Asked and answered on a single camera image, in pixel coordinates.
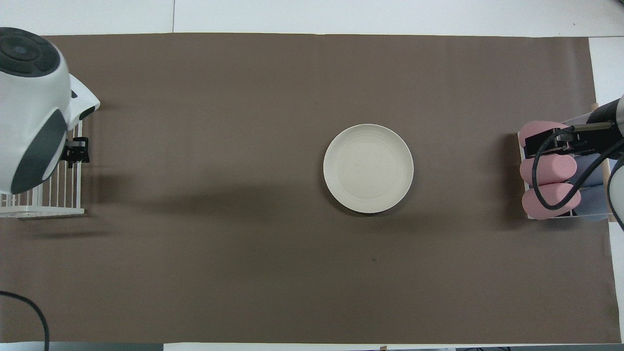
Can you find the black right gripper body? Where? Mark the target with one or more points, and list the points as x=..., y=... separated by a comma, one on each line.
x=602, y=139

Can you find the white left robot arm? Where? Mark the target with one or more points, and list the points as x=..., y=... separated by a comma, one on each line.
x=34, y=97

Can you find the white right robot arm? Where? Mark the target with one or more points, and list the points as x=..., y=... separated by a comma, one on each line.
x=619, y=190

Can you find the cream round plate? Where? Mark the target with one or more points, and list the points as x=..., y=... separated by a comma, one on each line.
x=368, y=168

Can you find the cup rack with wooden bar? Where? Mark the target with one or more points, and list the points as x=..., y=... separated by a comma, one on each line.
x=607, y=180

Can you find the brown table mat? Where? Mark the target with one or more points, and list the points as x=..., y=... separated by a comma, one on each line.
x=243, y=195

